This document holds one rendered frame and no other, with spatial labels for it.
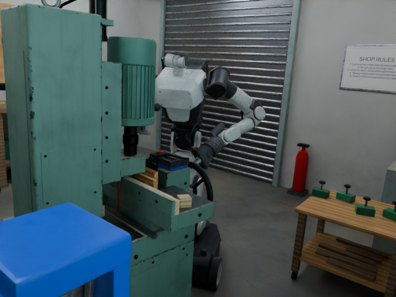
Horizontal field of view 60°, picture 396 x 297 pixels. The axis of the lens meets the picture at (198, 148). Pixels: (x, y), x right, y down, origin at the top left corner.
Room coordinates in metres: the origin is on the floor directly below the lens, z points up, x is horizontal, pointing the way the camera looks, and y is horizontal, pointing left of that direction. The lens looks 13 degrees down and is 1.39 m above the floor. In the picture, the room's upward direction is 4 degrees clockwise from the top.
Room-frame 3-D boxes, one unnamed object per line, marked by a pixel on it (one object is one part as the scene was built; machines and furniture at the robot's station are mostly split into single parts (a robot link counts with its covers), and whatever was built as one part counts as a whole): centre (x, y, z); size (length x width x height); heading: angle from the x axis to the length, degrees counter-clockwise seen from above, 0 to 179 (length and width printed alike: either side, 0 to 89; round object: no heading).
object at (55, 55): (1.09, 0.46, 1.16); 0.22 x 0.22 x 0.72; 46
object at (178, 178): (1.43, 0.12, 0.91); 0.15 x 0.14 x 0.09; 46
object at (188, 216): (1.37, 0.18, 0.87); 0.61 x 0.30 x 0.06; 46
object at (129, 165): (1.28, 0.28, 0.99); 0.14 x 0.07 x 0.09; 136
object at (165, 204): (1.26, 0.28, 0.93); 0.60 x 0.02 x 0.06; 46
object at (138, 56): (1.30, 0.26, 1.32); 0.18 x 0.18 x 0.31
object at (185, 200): (1.15, 0.04, 0.92); 0.04 x 0.04 x 0.04; 21
